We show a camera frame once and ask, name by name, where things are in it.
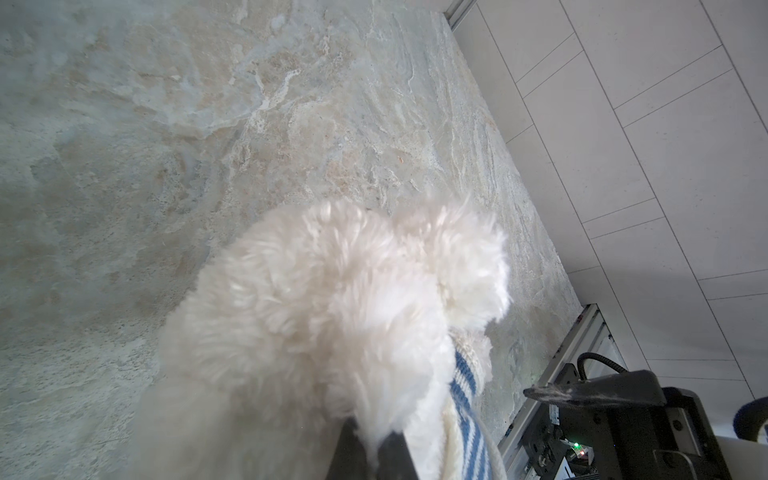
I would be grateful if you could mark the right green circuit board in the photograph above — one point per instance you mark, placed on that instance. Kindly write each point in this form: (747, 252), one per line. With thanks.
(550, 455)

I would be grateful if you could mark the white plush teddy bear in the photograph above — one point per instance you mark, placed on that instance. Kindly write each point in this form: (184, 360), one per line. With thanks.
(317, 314)

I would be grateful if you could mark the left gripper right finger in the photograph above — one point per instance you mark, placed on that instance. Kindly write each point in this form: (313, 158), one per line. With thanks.
(394, 459)

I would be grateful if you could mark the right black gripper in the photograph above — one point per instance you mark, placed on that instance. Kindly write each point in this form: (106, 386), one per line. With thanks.
(637, 428)

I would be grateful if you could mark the blue white striped knit sweater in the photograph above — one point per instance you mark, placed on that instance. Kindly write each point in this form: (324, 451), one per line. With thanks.
(470, 452)

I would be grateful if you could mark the right corner aluminium profile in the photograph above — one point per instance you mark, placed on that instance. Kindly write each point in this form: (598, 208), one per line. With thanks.
(457, 11)

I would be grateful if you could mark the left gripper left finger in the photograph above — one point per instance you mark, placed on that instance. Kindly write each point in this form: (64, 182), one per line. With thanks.
(349, 461)

